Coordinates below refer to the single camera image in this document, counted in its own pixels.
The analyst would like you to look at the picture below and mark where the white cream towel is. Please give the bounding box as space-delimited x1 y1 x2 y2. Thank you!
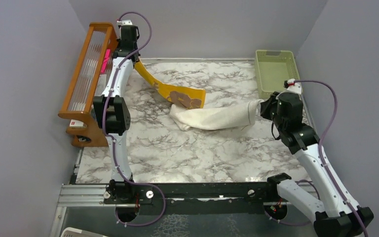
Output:
169 99 264 131

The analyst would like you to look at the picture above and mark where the yellow brown towel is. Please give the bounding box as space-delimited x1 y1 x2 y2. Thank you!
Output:
134 61 206 109

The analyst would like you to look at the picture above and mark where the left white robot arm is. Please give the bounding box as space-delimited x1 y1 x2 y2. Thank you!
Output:
93 24 139 203

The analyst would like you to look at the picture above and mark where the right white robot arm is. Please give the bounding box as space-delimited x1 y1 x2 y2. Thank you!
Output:
260 92 374 237

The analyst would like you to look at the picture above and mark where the green plastic basket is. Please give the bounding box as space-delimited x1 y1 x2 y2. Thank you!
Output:
254 50 300 100

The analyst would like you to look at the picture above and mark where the wooden shelf rack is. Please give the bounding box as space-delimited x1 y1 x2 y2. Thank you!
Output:
58 22 117 148

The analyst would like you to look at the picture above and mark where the small white red box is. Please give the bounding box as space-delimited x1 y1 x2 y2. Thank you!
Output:
69 119 87 128

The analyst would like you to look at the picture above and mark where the white basket corner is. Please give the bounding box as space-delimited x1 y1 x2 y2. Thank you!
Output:
60 227 106 237

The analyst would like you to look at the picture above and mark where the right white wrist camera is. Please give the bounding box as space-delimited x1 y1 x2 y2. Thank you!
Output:
284 79 303 95

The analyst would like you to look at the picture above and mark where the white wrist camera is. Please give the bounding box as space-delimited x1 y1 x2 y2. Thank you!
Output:
116 20 133 27
284 79 303 95

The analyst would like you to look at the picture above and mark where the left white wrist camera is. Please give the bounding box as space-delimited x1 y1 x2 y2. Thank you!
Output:
116 20 133 27

